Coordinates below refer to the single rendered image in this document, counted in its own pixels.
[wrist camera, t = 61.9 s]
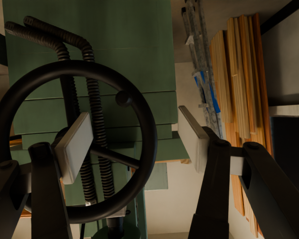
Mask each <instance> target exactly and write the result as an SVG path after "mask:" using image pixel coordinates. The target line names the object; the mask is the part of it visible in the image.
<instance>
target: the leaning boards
mask: <svg viewBox="0 0 299 239"><path fill-rule="evenodd" d="M209 49H210V56H211V62H212V68H213V74H214V80H215V89H216V95H217V101H218V106H219V109H220V110H221V115H222V122H224V123H225V131H226V139H227V141H228V142H230V143H231V146H233V147H243V143H244V142H249V141H251V142H257V143H259V144H261V145H263V146H264V147H265V148H266V150H267V151H268V152H269V154H270V155H271V156H272V157H273V159H274V156H273V147H272V138H271V125H270V116H269V107H268V98H267V89H266V80H265V70H264V61H263V52H262V40H261V31H260V22H259V13H256V14H255V15H254V16H253V17H251V16H249V17H248V18H247V16H246V17H245V16H244V14H242V15H241V16H240V17H239V18H238V19H237V18H229V19H228V21H227V30H226V31H225V36H224V37H223V31H222V30H219V31H218V32H217V33H216V35H215V36H214V37H213V39H212V40H211V45H210V46H209ZM231 180H232V188H233V196H234V207H235V208H236V209H237V211H238V212H239V213H240V214H241V215H242V216H246V219H247V221H248V222H249V225H250V232H251V233H252V234H253V235H254V236H255V237H256V238H258V232H259V233H260V234H261V235H262V236H263V234H262V232H261V229H260V227H259V224H258V222H257V220H256V218H255V216H254V213H253V211H252V208H251V206H250V203H249V201H248V199H247V196H246V194H245V192H244V189H243V187H242V184H241V182H240V180H239V177H238V175H231Z"/></svg>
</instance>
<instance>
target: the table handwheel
mask: <svg viewBox="0 0 299 239"><path fill-rule="evenodd" d="M70 76H81V77H88V78H93V79H96V80H99V81H101V82H104V83H106V84H108V85H109V86H111V87H113V88H114V89H116V90H117V91H118V92H119V91H127V92H129V93H130V94H131V96H132V103H131V106H132V108H133V110H134V111H135V113H136V115H137V118H138V121H139V123H140V128H141V134H142V150H141V156H140V160H137V159H135V158H132V157H129V156H125V155H122V154H120V153H117V152H114V151H112V150H109V149H107V148H104V147H102V146H99V145H97V144H95V143H96V138H95V134H94V133H95V132H94V131H93V130H94V128H92V131H93V140H92V142H91V145H90V147H89V149H88V152H87V154H86V156H87V155H88V154H90V153H92V154H95V155H98V156H101V157H104V158H107V159H110V160H113V161H116V162H118V163H121V164H123V165H126V166H129V167H131V168H134V169H136V170H135V172H134V174H133V176H132V177H131V179H130V180H129V181H128V182H127V184H126V185H125V186H124V187H123V188H122V189H121V190H120V191H118V192H117V193H116V194H115V195H113V196H112V197H110V198H108V199H107V200H105V201H102V202H100V203H97V204H93V205H89V206H81V207H73V206H66V210H67V214H68V218H69V223H70V224H82V223H89V222H94V221H98V220H101V219H104V218H106V217H109V216H111V215H113V214H115V213H116V212H118V211H120V210H121V209H122V208H124V207H125V206H127V205H128V204H129V203H130V202H131V201H132V200H133V199H134V198H135V197H136V196H137V195H138V194H139V193H140V191H141V190H142V189H143V187H144V186H145V184H146V182H147V181H148V179H149V177H150V175H151V172H152V170H153V167H154V164H155V160H156V155H157V147H158V136H157V129H156V124H155V120H154V117H153V114H152V112H151V109H150V107H149V105H148V103H147V101H146V100H145V98H144V97H143V95H142V94H141V92H140V91H139V90H138V89H137V87H136V86H135V85H134V84H133V83H132V82H130V81H129V80H128V79H127V78H126V77H124V76H123V75H122V74H120V73H119V72H117V71H115V70H113V69H111V68H109V67H107V66H105V65H102V64H98V63H95V62H90V61H85V60H63V61H57V62H53V63H49V64H45V65H43V66H40V67H38V68H36V69H34V70H32V71H30V72H28V73H27V74H25V75H24V76H22V77H21V78H20V79H19V80H17V81H16V82H15V83H14V84H13V85H12V86H11V87H10V88H9V89H8V91H7V92H6V93H5V95H4V96H3V98H2V99H1V101H0V163H1V162H4V161H8V160H12V157H11V153H10V145H9V137H10V129H11V125H12V122H13V119H14V117H15V114H16V112H17V110H18V109H19V107H20V105H21V104H22V102H23V101H24V100H25V99H26V98H27V97H28V96H29V95H30V94H31V93H32V92H33V91H34V90H35V89H37V88H38V87H40V86H41V85H43V84H45V83H47V82H49V81H52V80H55V79H58V78H60V83H61V88H62V93H63V98H64V103H65V112H66V119H67V125H68V127H65V128H63V129H62V130H60V131H59V132H58V133H57V135H56V137H55V139H57V138H59V137H63V136H64V135H65V134H66V133H67V131H68V130H69V129H70V128H71V126H72V125H73V124H74V122H75V121H76V120H77V115H76V111H75V104H74V99H73V93H72V87H71V81H70ZM24 209H25V210H27V211H29V212H30V213H31V193H29V196H28V199H27V201H26V204H25V206H24Z"/></svg>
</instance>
